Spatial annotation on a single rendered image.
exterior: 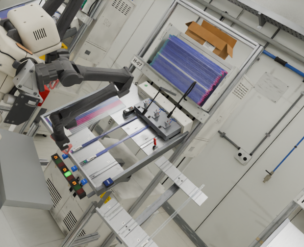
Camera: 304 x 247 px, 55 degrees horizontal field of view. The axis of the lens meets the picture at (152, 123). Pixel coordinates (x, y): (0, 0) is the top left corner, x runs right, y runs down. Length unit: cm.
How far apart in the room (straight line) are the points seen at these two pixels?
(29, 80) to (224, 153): 254
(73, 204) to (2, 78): 118
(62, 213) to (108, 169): 72
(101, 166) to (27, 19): 90
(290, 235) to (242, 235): 167
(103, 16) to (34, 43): 166
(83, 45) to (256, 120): 193
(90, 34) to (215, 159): 188
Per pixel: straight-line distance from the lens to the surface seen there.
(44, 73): 123
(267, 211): 331
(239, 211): 337
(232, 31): 204
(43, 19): 132
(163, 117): 195
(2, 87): 142
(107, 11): 293
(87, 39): 294
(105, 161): 180
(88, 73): 134
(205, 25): 261
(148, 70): 217
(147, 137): 191
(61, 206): 237
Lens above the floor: 157
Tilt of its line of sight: 14 degrees down
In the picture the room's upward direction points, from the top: 36 degrees clockwise
